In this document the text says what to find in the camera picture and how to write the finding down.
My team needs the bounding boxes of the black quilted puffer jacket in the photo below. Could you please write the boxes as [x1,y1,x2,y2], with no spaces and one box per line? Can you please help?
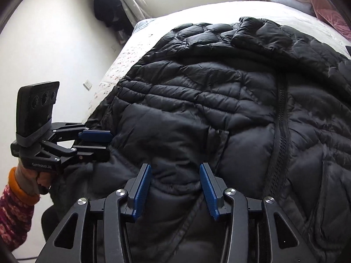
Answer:
[50,17,350,262]

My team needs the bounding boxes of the black hanging clothes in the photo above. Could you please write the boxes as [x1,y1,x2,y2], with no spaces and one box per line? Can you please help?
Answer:
[93,0,133,35]

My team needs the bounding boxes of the left hand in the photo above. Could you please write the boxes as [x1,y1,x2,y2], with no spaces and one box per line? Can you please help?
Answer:
[15,160,52,196]

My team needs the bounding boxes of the white cherry print bedsheet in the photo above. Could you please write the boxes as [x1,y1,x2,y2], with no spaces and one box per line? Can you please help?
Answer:
[85,1,350,119]

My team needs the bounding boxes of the pink velvet pillow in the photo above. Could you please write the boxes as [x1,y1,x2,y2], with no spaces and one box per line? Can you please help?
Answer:
[311,0,350,41]

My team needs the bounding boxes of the white wall socket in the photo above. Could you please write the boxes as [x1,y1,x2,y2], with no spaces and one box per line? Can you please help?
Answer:
[83,80,92,91]

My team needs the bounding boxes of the black tracking camera box left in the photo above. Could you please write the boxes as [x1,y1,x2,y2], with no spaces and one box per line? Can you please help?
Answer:
[16,81,59,147]

